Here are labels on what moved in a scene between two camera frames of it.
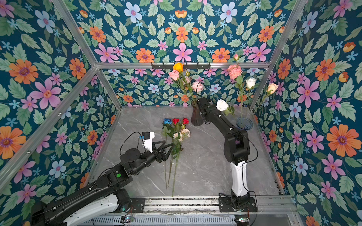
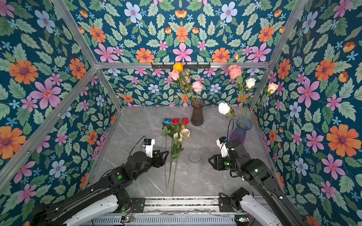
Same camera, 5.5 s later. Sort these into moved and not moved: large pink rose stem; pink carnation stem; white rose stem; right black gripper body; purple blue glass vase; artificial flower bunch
Moved: right black gripper body; white rose stem
Not moved: purple blue glass vase; artificial flower bunch; large pink rose stem; pink carnation stem
